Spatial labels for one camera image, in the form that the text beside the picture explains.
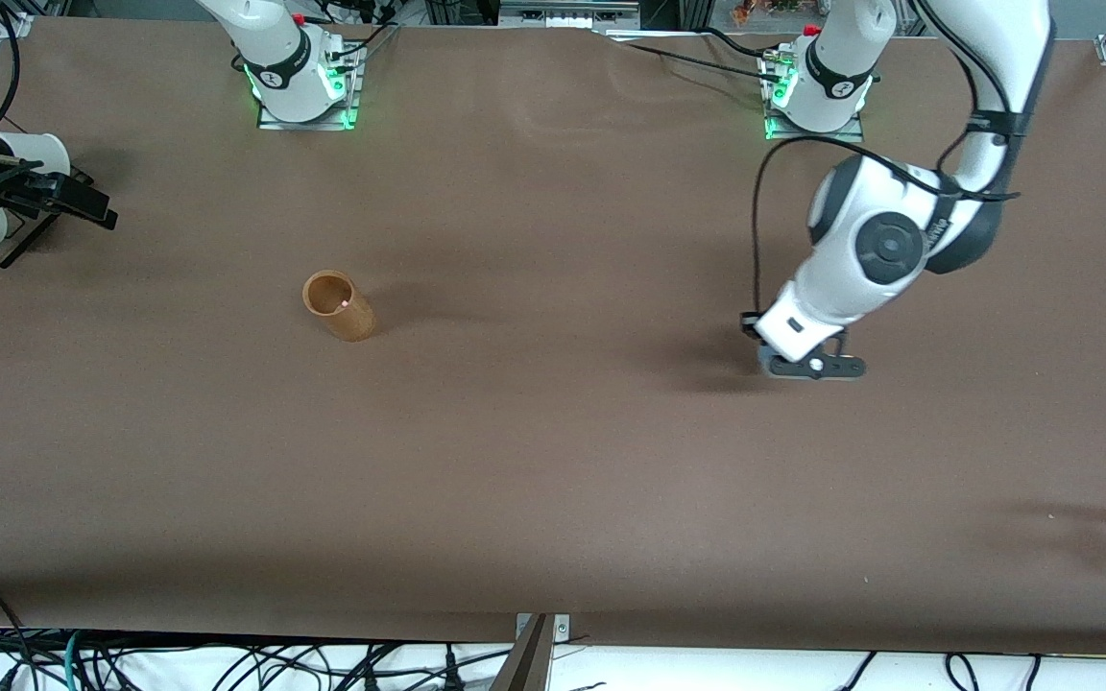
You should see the black cup rack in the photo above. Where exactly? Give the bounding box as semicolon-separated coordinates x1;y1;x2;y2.
0;165;95;270

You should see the brown table mat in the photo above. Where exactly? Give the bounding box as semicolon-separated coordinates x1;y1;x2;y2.
0;14;1106;655

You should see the brown wooden cylinder holder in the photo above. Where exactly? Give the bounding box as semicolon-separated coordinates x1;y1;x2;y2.
301;270;377;344

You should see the grey metal device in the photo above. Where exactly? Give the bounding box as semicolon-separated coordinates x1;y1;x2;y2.
498;0;643;31

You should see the brown tripod leg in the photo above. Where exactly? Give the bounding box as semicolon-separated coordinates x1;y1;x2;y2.
490;614;552;691

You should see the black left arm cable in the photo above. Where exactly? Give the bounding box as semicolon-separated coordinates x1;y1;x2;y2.
751;0;1026;323

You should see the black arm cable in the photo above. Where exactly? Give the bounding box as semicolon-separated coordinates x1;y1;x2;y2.
0;8;24;131
751;0;1026;323

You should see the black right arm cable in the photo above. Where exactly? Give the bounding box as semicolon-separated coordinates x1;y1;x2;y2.
0;8;24;131

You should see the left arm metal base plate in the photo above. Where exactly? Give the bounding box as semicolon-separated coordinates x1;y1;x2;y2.
762;48;867;144

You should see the long black table cable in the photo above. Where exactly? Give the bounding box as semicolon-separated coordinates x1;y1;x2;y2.
601;32;784;83

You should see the short black table cable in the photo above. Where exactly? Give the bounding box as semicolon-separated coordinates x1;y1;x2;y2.
702;26;781;59

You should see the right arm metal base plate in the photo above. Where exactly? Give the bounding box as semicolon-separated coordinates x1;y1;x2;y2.
257;38;365;131

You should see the black base cable bundle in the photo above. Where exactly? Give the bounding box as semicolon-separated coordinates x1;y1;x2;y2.
321;3;402;60

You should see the small metal bracket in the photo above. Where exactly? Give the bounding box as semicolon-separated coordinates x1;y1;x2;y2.
515;613;572;642

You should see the teal floor cable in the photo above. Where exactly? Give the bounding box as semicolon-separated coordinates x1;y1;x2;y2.
59;629;86;691

